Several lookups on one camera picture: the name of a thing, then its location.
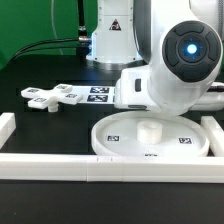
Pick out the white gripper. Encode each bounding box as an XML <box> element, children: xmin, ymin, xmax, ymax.
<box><xmin>114</xmin><ymin>65</ymin><xmax>157</xmax><ymax>112</ymax></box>

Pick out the white round table top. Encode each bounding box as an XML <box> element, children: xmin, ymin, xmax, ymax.
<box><xmin>91</xmin><ymin>111</ymin><xmax>210</xmax><ymax>157</ymax></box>

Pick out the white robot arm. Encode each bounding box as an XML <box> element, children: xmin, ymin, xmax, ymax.
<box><xmin>87</xmin><ymin>0</ymin><xmax>224</xmax><ymax>115</ymax></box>

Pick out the white marker sheet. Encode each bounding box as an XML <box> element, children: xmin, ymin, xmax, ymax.
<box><xmin>68</xmin><ymin>86</ymin><xmax>114</xmax><ymax>104</ymax></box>

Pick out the white cross-shaped table base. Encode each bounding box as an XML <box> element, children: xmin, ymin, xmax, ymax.
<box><xmin>21</xmin><ymin>84</ymin><xmax>83</xmax><ymax>113</ymax></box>

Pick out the white right fence bar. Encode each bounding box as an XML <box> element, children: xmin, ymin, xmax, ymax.
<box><xmin>201</xmin><ymin>116</ymin><xmax>224</xmax><ymax>157</ymax></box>

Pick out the white fence bar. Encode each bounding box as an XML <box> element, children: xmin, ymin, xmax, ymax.
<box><xmin>201</xmin><ymin>116</ymin><xmax>224</xmax><ymax>157</ymax></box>
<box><xmin>0</xmin><ymin>153</ymin><xmax>224</xmax><ymax>183</ymax></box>
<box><xmin>0</xmin><ymin>113</ymin><xmax>16</xmax><ymax>149</ymax></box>

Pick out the white left fence bar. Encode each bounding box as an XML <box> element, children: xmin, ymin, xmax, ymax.
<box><xmin>0</xmin><ymin>113</ymin><xmax>16</xmax><ymax>149</ymax></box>

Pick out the white front fence bar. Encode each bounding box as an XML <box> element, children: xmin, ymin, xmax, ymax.
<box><xmin>0</xmin><ymin>153</ymin><xmax>224</xmax><ymax>183</ymax></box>

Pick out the black upright cable connector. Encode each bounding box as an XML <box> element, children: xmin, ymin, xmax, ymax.
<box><xmin>77</xmin><ymin>0</ymin><xmax>88</xmax><ymax>57</ymax></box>

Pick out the black cable bundle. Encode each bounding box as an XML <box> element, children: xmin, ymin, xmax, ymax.
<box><xmin>8</xmin><ymin>37</ymin><xmax>93</xmax><ymax>64</ymax></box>

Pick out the thin white cable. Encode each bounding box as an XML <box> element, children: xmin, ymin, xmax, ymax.
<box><xmin>50</xmin><ymin>0</ymin><xmax>64</xmax><ymax>56</ymax></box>

